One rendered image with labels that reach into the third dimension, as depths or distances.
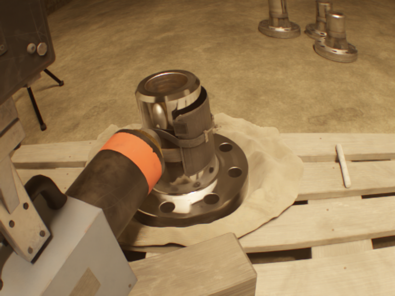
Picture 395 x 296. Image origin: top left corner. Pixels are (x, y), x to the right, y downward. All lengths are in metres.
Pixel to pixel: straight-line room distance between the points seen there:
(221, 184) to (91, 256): 0.36
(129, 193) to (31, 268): 0.20
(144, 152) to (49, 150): 0.56
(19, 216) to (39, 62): 0.17
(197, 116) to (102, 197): 0.23
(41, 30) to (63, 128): 1.19
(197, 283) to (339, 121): 0.88
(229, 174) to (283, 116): 0.54
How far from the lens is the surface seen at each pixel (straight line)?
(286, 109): 1.28
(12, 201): 0.33
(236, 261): 0.54
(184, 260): 0.55
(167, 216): 0.66
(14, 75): 0.23
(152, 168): 0.54
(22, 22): 0.23
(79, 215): 0.41
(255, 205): 0.68
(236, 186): 0.69
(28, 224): 0.36
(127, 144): 0.53
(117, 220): 0.48
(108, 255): 0.45
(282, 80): 1.48
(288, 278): 0.62
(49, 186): 0.41
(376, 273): 0.66
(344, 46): 1.80
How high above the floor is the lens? 0.68
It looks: 39 degrees down
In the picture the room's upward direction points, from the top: 9 degrees counter-clockwise
